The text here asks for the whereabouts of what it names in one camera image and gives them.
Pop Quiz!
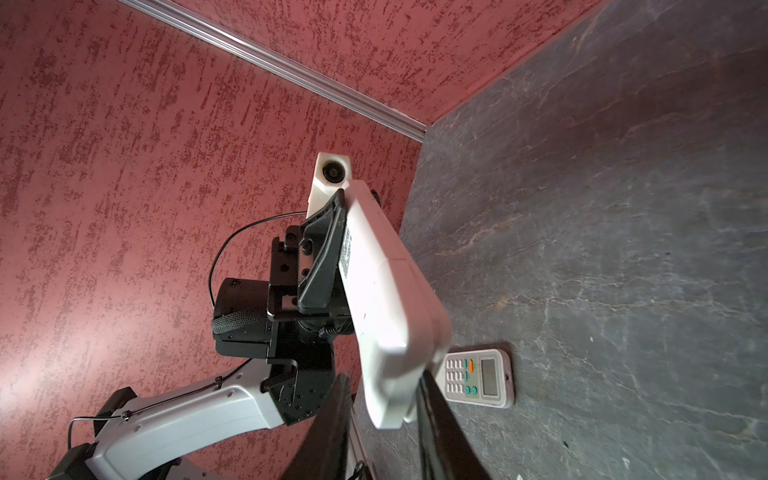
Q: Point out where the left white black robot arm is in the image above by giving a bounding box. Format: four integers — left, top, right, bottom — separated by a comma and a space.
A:
52, 190, 354, 479

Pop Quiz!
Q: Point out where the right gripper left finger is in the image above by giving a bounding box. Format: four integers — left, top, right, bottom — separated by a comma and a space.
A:
281, 374, 352, 480

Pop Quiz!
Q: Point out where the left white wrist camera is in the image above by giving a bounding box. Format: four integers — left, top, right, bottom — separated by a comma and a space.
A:
306, 152, 353, 219

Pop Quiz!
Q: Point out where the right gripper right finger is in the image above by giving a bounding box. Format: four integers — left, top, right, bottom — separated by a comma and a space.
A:
416, 371, 490, 480

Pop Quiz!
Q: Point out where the left aluminium corner post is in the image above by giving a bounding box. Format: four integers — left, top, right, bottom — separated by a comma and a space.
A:
122, 0, 427, 143

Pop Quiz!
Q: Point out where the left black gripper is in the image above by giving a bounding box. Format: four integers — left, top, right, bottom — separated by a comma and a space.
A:
267, 189, 351, 322

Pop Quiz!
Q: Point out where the grey remote control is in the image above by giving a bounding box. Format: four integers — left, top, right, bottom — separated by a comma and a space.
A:
436, 348, 515, 409

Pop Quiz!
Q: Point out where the white AC remote control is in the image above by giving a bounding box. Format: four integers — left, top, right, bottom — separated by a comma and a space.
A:
339, 180, 452, 429

